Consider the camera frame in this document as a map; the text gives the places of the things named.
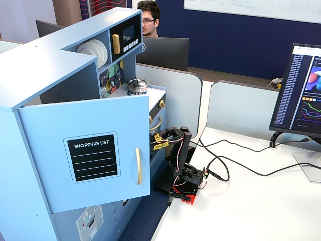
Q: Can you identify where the silver monitor stand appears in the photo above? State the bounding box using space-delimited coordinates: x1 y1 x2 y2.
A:
292 137 321 183

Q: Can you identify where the man with glasses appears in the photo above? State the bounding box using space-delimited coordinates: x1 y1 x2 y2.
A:
137 0 162 38

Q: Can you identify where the gold cabinet door handle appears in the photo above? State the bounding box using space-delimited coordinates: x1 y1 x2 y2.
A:
135 147 143 185

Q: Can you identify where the whiteboard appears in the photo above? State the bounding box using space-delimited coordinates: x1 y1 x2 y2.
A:
183 0 321 25

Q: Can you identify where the blue cabinet door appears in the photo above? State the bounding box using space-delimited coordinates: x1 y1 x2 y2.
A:
17 94 151 214

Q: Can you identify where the white toy plate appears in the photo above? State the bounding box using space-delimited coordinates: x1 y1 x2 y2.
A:
91 39 109 69
76 42 95 57
84 40 104 63

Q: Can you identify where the dark monitor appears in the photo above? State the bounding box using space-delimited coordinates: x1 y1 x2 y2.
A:
35 20 66 39

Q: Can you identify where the steel toy pot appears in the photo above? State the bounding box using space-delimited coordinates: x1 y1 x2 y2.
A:
127 78 150 93

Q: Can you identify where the gold microwave handle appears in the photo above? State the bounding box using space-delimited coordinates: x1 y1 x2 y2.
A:
112 34 120 54

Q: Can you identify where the black computer monitor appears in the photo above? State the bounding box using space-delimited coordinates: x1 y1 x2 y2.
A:
136 36 190 72

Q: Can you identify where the computer monitor showing graphs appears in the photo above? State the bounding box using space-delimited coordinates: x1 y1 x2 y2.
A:
268 43 321 139

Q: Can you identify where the grey desk divider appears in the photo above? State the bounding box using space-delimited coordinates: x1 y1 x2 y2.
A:
207 80 280 138
136 62 203 148

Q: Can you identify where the blue toy kitchen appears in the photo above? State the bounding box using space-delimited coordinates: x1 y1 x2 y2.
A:
0 7 168 241

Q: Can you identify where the black cable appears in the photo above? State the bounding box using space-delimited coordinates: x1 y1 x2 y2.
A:
190 137 310 153
205 155 321 182

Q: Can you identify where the red table clamp base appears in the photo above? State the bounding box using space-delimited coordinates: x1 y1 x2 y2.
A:
168 185 199 205

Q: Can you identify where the gold oven handle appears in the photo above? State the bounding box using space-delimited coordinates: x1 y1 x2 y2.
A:
149 116 162 132

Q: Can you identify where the black toy microwave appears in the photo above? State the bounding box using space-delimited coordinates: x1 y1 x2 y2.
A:
109 11 142 63

